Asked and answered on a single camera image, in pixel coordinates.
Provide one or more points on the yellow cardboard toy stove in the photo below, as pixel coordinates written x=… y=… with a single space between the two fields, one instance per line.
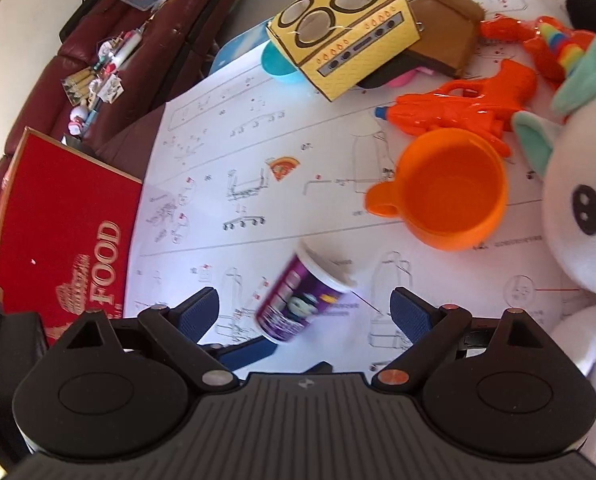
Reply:
x=378 y=50

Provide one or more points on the red cardboard box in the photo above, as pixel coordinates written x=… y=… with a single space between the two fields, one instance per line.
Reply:
x=63 y=230

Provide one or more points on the purple printed cup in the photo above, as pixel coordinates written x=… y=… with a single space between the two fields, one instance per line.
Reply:
x=293 y=300

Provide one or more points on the dark brown leather sofa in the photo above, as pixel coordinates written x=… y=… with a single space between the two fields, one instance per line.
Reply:
x=178 y=25

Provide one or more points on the orange plastic cup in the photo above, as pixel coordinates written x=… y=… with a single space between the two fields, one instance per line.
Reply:
x=448 y=195

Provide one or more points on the pink plastic toy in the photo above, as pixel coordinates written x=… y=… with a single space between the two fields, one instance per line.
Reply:
x=403 y=79

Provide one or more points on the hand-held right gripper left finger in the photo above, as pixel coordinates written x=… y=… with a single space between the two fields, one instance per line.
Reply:
x=200 y=317

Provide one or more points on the pile of small toys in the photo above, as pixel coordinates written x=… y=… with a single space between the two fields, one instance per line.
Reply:
x=100 y=77

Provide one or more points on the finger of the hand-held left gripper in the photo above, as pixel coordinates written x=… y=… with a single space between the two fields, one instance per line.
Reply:
x=248 y=353

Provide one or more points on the teal plastic bowl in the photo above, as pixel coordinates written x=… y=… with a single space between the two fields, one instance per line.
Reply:
x=278 y=68

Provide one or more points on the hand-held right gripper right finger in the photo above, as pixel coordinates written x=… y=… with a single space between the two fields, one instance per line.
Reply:
x=413 y=315

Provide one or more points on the blue floor mat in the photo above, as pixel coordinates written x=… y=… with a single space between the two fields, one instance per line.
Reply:
x=238 y=42

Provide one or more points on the orange red plastic toy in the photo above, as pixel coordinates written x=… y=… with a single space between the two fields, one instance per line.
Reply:
x=543 y=52

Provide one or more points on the black bag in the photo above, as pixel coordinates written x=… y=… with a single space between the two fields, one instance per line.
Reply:
x=88 y=7

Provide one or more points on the orange toy water gun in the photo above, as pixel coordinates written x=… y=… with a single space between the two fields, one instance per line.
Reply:
x=458 y=105

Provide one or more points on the large printed instruction sheet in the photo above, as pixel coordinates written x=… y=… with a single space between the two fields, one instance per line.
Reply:
x=328 y=160

